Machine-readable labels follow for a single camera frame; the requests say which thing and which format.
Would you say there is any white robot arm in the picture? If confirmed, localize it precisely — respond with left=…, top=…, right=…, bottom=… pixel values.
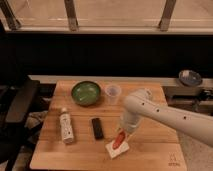
left=120, top=89, right=213, bottom=147

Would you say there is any white sponge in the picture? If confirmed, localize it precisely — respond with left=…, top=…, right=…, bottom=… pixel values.
left=105, top=140, right=130, bottom=159

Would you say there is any black rectangular block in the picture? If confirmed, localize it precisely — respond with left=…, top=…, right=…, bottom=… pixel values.
left=92, top=118, right=104, bottom=140

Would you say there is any clear plastic cup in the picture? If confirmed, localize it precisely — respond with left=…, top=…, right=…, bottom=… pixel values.
left=105, top=84, right=122, bottom=105

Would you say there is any wooden cutting board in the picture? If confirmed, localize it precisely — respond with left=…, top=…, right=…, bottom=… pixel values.
left=30, top=80, right=187, bottom=171

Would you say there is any green bowl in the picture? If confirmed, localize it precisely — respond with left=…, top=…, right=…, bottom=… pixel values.
left=71, top=81, right=101, bottom=106

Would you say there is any white tube bottle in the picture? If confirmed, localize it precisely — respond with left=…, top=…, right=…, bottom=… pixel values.
left=59, top=108, right=74, bottom=144

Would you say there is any grey round dish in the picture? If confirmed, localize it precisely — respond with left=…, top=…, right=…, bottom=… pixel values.
left=179, top=70, right=203, bottom=87

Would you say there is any black chair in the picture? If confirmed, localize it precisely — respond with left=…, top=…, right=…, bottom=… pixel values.
left=0, top=80, right=42, bottom=171

